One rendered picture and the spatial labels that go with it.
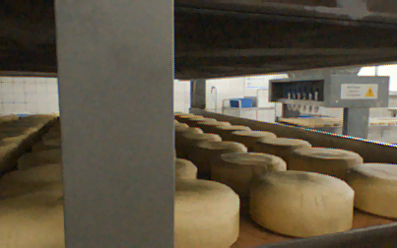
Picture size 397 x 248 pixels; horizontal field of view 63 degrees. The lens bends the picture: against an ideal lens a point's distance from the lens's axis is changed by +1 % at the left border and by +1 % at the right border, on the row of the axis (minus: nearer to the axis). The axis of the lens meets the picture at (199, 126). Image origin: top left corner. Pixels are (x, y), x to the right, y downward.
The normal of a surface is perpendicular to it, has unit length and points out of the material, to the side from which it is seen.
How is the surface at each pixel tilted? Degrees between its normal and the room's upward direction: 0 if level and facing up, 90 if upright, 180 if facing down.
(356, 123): 90
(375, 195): 90
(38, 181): 0
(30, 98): 90
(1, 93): 90
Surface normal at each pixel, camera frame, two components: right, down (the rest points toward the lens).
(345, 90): 0.20, 0.11
